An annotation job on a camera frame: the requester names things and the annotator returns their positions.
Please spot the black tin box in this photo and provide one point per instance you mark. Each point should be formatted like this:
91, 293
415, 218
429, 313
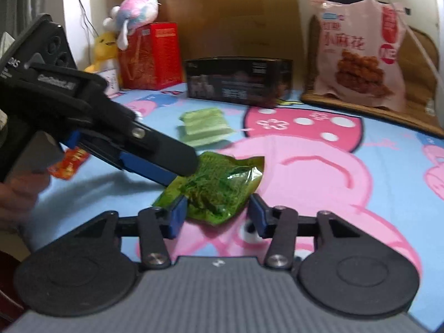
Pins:
259, 82

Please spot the red spicy snack packet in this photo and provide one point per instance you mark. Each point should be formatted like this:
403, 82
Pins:
70, 164

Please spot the Peppa Pig blue bedsheet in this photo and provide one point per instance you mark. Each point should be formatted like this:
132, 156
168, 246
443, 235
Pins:
385, 179

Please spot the brown seat cushion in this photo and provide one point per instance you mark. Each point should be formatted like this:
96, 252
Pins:
413, 86

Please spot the dark green pickle packet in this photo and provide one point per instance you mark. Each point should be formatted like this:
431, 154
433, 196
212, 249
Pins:
218, 190

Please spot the light green tissue pack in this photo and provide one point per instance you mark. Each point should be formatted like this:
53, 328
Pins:
204, 126

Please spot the red gift box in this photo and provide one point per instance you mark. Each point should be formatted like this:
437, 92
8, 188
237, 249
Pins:
152, 59

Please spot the person left hand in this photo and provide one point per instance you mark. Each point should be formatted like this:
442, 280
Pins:
19, 197

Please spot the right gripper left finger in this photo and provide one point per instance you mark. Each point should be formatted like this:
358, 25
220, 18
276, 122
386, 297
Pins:
155, 225

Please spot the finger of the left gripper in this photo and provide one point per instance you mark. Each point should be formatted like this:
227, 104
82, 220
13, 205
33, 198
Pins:
149, 144
138, 168

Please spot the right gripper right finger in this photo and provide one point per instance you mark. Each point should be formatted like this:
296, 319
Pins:
280, 225

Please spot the pastel unicorn plush toy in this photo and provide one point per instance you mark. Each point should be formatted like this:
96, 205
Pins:
127, 17

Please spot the yellow plush toy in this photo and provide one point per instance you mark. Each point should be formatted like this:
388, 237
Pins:
104, 53

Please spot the wooden headboard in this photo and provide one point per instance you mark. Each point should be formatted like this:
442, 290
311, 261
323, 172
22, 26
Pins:
254, 28

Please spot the pink fried twist snack bag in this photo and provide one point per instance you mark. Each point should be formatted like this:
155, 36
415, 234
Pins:
354, 39

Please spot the white enamel mug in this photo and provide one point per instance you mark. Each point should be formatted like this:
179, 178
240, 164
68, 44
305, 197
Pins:
111, 77

